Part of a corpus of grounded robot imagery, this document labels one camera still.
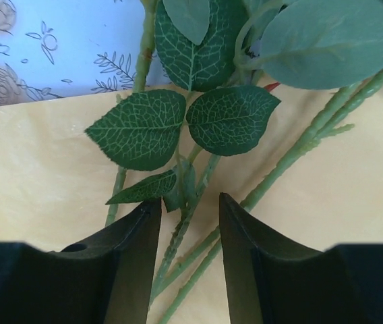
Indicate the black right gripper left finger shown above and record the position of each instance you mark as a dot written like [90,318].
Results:
[104,278]

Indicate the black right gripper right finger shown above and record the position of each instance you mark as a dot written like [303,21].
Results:
[272,279]

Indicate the floral patterned table mat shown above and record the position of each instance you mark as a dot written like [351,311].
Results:
[65,48]

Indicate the white rose stem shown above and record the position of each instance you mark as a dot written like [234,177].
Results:
[313,45]

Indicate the orange wrapping paper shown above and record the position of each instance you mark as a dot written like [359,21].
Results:
[54,182]

